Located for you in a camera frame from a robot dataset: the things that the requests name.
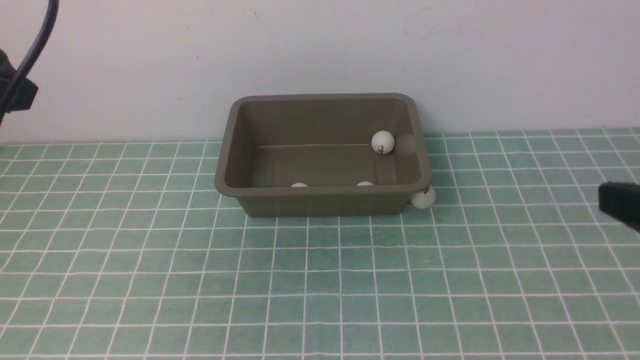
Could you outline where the black camera cable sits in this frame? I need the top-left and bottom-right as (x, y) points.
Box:
(0, 0), (60, 113)

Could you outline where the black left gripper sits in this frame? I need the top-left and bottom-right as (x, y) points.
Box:
(0, 50), (39, 122)

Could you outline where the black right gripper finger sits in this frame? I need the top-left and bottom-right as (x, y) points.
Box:
(598, 181), (640, 233)

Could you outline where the white ball with logo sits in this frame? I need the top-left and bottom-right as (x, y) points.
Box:
(409, 186), (437, 210)

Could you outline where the brown plastic bin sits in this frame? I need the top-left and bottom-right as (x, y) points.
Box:
(214, 93), (432, 218)

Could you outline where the plain white ball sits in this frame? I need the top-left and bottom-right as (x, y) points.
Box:
(370, 130), (396, 155)

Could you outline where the green checkered tablecloth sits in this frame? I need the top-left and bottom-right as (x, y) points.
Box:
(0, 129), (640, 360)

